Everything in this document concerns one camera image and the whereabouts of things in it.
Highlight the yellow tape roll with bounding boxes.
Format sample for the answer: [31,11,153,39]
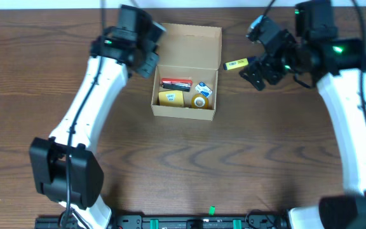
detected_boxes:
[191,94,208,109]

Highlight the cardboard box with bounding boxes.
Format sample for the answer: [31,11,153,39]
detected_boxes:
[151,23,222,121]

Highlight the small green clip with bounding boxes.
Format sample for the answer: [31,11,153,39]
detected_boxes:
[208,206,215,216]

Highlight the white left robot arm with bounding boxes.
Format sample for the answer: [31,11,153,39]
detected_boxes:
[29,5,166,228]

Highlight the red black stapler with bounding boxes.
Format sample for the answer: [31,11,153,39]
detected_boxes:
[161,78,193,92]

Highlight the black mounting rail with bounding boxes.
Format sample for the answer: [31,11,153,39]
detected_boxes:
[35,208,290,229]

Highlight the yellow highlighter with blue cap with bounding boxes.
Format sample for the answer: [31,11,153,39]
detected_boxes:
[223,56,255,71]

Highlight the small white blue eraser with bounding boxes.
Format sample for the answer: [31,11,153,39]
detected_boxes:
[195,81,213,98]

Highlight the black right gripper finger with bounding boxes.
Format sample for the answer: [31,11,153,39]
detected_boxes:
[240,69,266,91]
[245,57,263,75]

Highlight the yellow sticky note pad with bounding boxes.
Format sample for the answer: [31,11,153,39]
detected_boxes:
[158,90,184,107]

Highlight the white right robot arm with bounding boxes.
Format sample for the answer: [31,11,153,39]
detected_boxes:
[240,1,366,228]

